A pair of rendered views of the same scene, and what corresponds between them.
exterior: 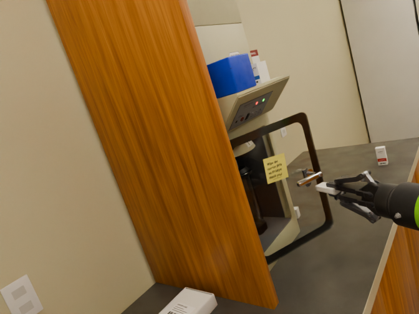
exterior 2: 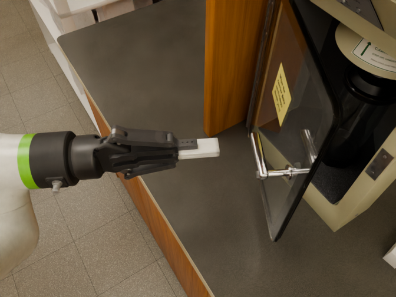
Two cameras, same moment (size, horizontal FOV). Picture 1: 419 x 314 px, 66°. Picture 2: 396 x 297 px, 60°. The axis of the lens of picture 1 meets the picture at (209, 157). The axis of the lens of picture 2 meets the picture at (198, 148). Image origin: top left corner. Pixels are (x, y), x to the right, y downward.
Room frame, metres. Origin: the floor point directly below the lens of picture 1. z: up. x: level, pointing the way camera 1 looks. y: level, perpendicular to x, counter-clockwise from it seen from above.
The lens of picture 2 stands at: (0.90, -0.60, 1.67)
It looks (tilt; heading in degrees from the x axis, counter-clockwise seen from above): 55 degrees down; 106
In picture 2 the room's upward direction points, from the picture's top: straight up
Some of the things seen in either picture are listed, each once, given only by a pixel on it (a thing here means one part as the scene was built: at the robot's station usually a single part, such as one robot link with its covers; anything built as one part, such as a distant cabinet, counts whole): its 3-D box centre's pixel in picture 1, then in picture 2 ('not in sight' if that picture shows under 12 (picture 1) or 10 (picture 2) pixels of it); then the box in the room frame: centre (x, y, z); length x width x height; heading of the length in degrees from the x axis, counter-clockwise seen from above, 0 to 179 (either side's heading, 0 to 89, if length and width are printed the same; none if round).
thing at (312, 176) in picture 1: (306, 178); (269, 155); (0.92, -0.26, 1.20); 0.10 x 0.05 x 0.03; 111
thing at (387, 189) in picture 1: (381, 199); (104, 155); (0.66, -0.33, 1.20); 0.09 x 0.07 x 0.08; 22
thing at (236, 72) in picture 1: (227, 76); not in sight; (0.88, -0.11, 1.56); 0.10 x 0.10 x 0.09; 48
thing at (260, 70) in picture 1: (256, 73); not in sight; (1.00, -0.21, 1.54); 0.05 x 0.05 x 0.06; 43
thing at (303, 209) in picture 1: (282, 189); (276, 124); (0.92, -0.18, 1.19); 0.30 x 0.01 x 0.40; 111
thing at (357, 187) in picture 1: (355, 189); (144, 148); (0.72, -0.31, 1.21); 0.11 x 0.04 x 0.01; 22
